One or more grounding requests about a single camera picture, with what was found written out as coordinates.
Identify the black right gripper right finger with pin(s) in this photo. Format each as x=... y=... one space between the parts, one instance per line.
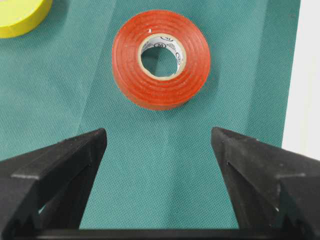
x=270 y=188

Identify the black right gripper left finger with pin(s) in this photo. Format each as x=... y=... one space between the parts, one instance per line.
x=48 y=188

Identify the yellow tape roll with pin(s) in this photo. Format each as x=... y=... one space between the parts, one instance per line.
x=18 y=17

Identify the red tape roll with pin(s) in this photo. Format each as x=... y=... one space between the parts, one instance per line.
x=160 y=59

